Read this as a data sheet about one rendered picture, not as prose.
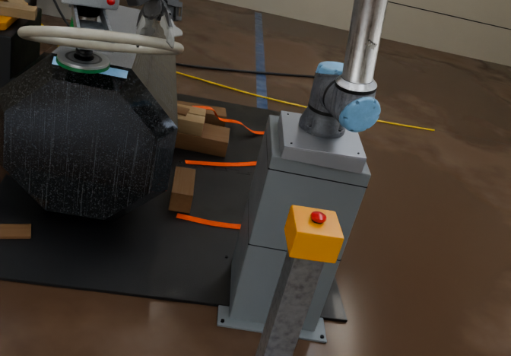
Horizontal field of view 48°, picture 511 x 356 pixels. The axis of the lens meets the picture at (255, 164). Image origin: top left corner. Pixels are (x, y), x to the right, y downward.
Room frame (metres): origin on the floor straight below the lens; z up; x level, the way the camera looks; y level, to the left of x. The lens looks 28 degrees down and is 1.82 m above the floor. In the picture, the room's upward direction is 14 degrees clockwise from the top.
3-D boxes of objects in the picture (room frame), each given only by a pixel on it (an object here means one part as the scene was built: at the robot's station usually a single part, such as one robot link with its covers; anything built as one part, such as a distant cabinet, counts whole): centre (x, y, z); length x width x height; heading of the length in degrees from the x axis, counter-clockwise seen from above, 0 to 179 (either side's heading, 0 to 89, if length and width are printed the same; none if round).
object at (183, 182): (2.83, 0.37, 0.07); 0.30 x 0.12 x 0.12; 9
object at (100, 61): (2.28, 0.81, 0.92); 0.21 x 0.21 x 0.01
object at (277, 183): (2.19, -0.23, 0.43); 0.50 x 0.50 x 0.85; 7
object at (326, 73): (2.17, -0.22, 1.10); 0.17 x 0.15 x 0.18; 26
